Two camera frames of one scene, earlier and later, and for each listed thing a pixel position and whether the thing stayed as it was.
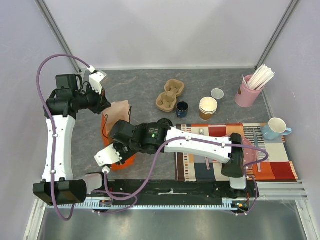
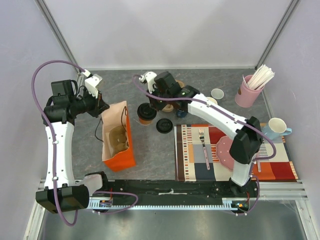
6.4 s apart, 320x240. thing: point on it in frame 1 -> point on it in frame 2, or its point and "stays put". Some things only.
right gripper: x=122 y=149 -> x=160 y=104
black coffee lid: x=166 y=122 stays put
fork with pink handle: x=201 y=133 stays put
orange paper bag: x=118 y=111 stays put
